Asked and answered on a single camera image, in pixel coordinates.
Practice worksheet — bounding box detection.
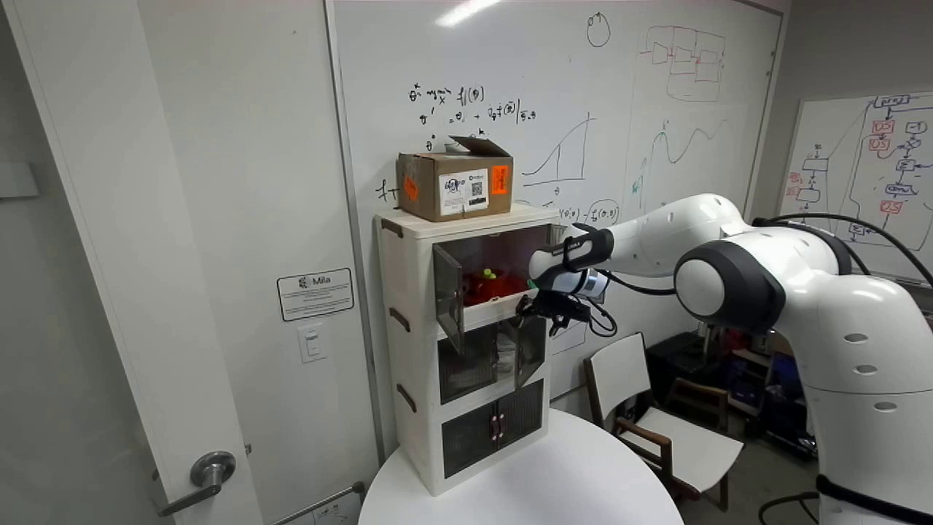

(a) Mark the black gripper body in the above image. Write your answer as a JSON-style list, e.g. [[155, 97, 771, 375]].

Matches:
[[534, 286, 598, 330]]

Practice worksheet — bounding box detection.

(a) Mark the white three-tier cabinet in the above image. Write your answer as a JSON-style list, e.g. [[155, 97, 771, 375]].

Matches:
[[372, 200, 577, 498]]

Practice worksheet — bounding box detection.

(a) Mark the white room door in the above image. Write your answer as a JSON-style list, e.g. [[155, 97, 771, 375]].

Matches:
[[0, 0, 268, 525]]

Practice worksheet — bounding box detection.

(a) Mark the red toy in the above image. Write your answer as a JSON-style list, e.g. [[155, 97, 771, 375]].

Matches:
[[459, 262, 534, 308]]

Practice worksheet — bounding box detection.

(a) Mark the white crumpled item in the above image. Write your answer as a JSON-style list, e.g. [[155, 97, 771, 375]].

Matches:
[[491, 339, 522, 387]]

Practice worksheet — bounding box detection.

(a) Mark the black storage crate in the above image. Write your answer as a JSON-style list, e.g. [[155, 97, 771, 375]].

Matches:
[[643, 332, 716, 402]]

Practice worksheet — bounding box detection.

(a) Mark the brown cardboard box with labels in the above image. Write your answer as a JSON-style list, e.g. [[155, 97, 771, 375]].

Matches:
[[392, 135, 516, 225]]

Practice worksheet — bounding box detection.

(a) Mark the wooden shelf unit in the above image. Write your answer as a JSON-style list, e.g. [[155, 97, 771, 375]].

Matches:
[[726, 345, 781, 418]]

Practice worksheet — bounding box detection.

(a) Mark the blue storage bin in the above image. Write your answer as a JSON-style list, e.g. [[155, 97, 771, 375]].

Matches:
[[768, 355, 809, 435]]

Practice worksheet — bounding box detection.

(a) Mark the small whiteboard with coloured drawings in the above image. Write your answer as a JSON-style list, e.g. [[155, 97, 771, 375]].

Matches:
[[781, 91, 933, 286]]

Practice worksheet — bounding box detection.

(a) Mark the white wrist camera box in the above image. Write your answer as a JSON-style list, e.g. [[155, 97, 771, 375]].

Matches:
[[564, 267, 612, 302]]

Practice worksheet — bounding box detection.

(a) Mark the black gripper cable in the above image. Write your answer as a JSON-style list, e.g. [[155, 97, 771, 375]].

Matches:
[[580, 267, 678, 340]]

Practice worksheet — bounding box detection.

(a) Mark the white chair with wooden frame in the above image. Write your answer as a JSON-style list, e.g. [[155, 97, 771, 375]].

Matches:
[[582, 330, 745, 512]]

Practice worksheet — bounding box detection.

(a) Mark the white wall notice sign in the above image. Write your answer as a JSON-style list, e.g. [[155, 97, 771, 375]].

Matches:
[[274, 266, 359, 326]]

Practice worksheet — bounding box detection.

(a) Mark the white light switch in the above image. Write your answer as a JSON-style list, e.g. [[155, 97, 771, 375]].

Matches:
[[295, 326, 328, 367]]

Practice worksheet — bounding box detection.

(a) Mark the large wall whiteboard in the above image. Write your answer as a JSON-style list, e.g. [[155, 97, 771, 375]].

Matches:
[[322, 0, 786, 402]]

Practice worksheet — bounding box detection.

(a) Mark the black floor cable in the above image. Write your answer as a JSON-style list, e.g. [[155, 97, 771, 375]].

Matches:
[[754, 491, 825, 525]]

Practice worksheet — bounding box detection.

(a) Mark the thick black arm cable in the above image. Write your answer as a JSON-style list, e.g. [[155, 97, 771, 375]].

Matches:
[[752, 209, 933, 286]]

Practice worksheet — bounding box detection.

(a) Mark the silver door lever handle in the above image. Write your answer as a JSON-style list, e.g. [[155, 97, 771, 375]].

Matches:
[[156, 448, 238, 518]]

